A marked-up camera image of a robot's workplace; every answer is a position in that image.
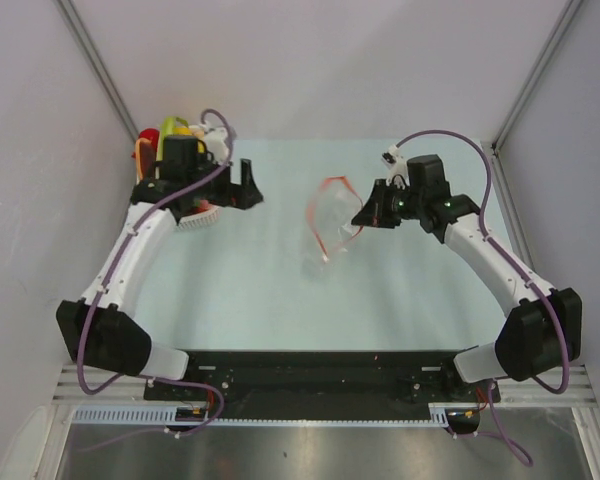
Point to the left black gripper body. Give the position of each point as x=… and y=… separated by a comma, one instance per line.
x=216, y=189

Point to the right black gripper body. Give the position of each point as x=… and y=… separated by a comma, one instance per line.
x=395, y=204

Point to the clear orange zip bag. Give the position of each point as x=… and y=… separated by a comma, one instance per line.
x=329, y=214

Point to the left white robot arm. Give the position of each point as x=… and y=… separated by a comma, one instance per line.
x=99, y=329

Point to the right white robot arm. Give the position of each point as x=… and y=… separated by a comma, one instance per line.
x=543, y=325

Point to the white plastic basket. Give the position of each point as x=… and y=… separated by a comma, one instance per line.
x=202, y=215

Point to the green white leek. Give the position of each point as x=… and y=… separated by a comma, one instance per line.
x=168, y=125

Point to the orange sliced papaya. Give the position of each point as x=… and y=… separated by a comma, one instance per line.
x=145, y=157

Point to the red bell pepper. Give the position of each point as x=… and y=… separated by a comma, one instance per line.
x=150, y=134

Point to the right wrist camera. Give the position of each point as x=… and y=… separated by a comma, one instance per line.
x=396, y=167

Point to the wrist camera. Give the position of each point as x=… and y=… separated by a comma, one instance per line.
x=216, y=139
x=396, y=167

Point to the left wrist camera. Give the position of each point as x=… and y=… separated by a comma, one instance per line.
x=216, y=139

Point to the right aluminium post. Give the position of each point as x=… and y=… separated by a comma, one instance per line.
x=558, y=33

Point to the aluminium post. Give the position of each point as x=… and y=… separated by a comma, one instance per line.
x=558, y=33
x=89, y=49

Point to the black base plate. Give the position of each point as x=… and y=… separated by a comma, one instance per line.
x=323, y=384

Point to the left aluminium post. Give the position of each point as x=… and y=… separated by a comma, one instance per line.
x=89, y=49

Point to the white cable duct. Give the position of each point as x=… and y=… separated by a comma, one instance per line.
x=158, y=416

